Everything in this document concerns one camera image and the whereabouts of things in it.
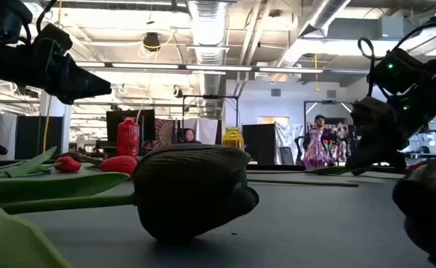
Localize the patterned hanging cloth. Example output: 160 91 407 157
154 118 177 149

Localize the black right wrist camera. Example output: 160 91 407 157
366 47 426 96

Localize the dark red artificial tulip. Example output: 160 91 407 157
246 165 371 176

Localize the black office chair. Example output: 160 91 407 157
279 146 296 166

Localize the ceiling light bar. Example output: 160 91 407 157
75 61 370 75

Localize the person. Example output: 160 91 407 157
180 128 203 145
301 114 338 150

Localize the purple glass vase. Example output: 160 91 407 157
302 128 332 171

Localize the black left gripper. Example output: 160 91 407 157
22 54 113 106

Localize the white hanging cloth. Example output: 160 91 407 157
196 118 219 146

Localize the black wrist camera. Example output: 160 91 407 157
31 23 74 66
366 47 426 96

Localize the black artificial tulip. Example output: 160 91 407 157
0 143 260 268
391 156 436 268
58 150 105 167

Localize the yellow glass vase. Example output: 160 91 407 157
221 127 245 150

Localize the white patterned cloth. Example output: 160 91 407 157
275 122 305 148

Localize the black partition panel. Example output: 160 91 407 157
15 115 64 160
241 123 277 166

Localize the yellow power cable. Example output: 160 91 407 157
41 95 54 154

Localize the purple patterned cloth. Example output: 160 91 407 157
331 121 355 161

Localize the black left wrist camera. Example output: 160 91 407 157
31 23 74 66

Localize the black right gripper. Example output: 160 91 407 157
345 95 433 176

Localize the black monitor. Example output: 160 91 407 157
105 109 157 142

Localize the black metal frame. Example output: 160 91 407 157
181 94 240 130

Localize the red glass vase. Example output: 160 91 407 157
116 116 141 157

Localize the silver ventilation duct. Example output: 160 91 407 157
186 0 229 112
275 0 353 70

